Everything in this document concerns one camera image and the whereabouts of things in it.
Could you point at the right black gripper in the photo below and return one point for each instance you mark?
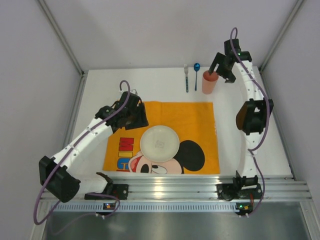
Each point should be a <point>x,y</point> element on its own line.
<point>223,66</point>

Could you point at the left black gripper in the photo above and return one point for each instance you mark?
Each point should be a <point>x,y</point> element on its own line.
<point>137,115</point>

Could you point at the pink plastic cup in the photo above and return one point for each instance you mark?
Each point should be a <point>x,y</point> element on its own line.
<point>208,82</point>

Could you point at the blue metallic spoon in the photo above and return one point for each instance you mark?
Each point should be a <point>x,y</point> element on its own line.
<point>196,68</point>

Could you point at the cream round plate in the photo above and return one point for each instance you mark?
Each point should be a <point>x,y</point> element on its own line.
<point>159,143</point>

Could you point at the orange cartoon mouse towel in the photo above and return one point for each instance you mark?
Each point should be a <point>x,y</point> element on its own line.
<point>181,138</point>

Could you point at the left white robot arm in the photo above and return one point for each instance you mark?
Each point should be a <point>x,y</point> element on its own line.
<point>59,174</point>

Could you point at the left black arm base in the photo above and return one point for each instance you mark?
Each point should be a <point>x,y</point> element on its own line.
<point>119,191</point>

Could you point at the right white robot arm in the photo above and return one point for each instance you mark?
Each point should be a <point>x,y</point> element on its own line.
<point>252,120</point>

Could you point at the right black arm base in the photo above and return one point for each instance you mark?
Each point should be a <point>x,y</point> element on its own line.
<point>242,187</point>

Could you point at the fork with teal handle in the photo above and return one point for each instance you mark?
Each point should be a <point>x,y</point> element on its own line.
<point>186,71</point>

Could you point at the aluminium mounting rail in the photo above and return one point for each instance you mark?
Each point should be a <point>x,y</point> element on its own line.
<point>204,188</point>

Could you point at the perforated grey cable duct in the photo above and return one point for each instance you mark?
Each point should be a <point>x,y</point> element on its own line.
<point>148,207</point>

